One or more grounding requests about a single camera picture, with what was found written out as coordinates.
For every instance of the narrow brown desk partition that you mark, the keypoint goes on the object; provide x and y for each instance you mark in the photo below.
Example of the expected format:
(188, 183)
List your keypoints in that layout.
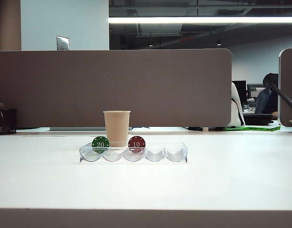
(289, 90)

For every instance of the wide brown desk partition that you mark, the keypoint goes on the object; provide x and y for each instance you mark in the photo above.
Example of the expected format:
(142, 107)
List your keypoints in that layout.
(136, 95)

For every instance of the clear plastic chip tray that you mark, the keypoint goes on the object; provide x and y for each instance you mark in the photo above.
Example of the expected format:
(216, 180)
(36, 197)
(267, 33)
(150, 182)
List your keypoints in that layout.
(160, 155)

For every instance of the green tape strip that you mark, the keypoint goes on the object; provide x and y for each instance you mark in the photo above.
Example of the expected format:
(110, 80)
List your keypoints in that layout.
(255, 128)

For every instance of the large black computer monitor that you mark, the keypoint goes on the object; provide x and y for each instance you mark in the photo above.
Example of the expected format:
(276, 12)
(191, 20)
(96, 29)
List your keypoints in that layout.
(240, 90)

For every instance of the red 10 poker chip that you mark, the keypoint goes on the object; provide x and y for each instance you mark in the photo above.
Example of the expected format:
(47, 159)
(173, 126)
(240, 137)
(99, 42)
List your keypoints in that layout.
(136, 140)

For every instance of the small black computer monitor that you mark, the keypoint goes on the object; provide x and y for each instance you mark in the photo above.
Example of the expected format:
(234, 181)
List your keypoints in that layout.
(253, 90)

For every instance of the black diagonal pole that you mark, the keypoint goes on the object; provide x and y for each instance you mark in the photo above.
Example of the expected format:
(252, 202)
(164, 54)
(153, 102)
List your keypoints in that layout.
(285, 96)

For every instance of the small white cup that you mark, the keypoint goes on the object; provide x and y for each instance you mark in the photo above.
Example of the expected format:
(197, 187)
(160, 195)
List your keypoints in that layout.
(205, 129)

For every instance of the green 20 poker chip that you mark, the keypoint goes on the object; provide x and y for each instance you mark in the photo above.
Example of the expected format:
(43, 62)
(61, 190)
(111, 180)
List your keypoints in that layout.
(100, 140)

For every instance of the brown paper cup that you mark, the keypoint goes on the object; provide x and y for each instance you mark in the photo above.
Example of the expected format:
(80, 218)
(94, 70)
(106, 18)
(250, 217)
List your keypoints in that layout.
(117, 126)

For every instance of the silver wall switch plate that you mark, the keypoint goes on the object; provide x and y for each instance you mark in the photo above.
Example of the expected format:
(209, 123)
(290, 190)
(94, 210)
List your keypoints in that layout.
(63, 43)

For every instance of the seated person in dark clothes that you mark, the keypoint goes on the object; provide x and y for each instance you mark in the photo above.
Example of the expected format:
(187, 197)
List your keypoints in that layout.
(266, 102)

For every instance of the black mesh pen holder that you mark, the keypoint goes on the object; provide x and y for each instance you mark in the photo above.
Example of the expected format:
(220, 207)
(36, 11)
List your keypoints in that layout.
(4, 121)

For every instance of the long ceiling light strip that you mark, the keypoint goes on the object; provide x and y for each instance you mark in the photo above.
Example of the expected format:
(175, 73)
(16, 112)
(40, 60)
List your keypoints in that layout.
(183, 19)

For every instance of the beige building column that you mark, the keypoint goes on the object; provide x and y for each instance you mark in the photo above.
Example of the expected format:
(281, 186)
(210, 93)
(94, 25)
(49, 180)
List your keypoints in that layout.
(9, 23)

